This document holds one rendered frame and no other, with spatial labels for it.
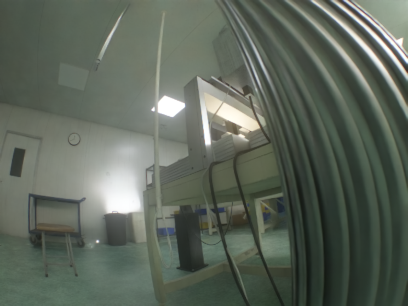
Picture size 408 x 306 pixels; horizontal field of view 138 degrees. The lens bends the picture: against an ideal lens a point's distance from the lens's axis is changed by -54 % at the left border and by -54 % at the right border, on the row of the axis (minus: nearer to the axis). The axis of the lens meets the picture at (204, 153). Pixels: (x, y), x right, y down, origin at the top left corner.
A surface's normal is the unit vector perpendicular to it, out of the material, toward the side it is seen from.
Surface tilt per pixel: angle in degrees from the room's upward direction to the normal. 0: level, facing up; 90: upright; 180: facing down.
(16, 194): 90
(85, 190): 90
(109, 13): 180
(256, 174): 90
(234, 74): 180
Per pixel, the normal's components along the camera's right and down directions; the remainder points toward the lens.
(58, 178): 0.67, -0.33
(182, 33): 0.11, 0.93
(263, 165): -0.73, -0.15
